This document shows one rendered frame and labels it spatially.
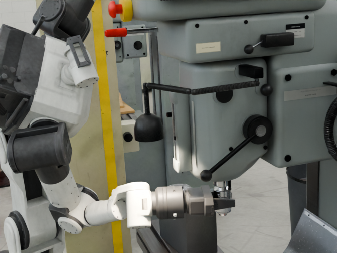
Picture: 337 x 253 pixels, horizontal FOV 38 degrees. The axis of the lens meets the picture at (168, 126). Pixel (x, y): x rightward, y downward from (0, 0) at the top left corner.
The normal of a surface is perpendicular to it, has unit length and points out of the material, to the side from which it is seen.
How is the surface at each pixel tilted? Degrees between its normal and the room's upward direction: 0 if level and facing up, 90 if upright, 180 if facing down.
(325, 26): 90
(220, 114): 90
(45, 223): 81
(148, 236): 0
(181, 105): 90
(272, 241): 0
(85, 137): 90
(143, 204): 58
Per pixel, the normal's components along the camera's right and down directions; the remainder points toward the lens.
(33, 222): 0.63, 0.00
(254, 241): -0.06, -0.97
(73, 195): 0.93, 0.20
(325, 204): -0.95, 0.13
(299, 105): 0.31, 0.22
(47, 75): 0.52, -0.37
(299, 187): -0.79, 0.25
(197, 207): 0.04, 0.25
